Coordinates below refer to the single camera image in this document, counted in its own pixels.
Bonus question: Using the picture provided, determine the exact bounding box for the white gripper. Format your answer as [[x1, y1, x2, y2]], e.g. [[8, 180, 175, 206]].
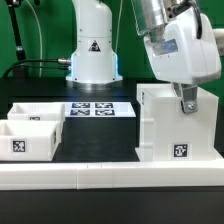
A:
[[144, 8, 222, 114]]

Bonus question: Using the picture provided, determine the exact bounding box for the white drawer cabinet box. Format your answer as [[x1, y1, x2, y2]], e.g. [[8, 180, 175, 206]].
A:
[[136, 84, 221, 162]]

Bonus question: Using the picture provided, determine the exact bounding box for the white drawer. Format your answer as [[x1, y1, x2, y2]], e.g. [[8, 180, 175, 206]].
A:
[[7, 102, 65, 130], [0, 120, 61, 161]]

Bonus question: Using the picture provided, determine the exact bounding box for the white front drawer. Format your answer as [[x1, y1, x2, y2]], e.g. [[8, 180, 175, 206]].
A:
[[0, 120, 61, 161]]

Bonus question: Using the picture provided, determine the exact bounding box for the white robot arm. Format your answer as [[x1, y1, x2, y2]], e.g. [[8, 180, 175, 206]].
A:
[[66, 0, 221, 114]]

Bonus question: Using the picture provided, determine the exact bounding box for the white marker tag sheet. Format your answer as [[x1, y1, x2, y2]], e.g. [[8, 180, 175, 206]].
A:
[[65, 102, 135, 118]]

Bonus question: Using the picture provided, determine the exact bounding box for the black cable at base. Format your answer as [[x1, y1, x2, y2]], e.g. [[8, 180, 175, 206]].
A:
[[2, 57, 72, 78]]

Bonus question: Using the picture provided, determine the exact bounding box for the black camera stand pole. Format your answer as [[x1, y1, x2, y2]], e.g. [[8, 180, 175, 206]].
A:
[[4, 0, 31, 80]]

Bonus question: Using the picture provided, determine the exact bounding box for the white thin cable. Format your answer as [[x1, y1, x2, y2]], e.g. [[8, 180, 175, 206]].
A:
[[25, 0, 44, 78]]

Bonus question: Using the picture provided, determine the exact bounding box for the white L-shaped fence wall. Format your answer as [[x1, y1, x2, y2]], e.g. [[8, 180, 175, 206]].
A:
[[0, 159, 224, 190]]

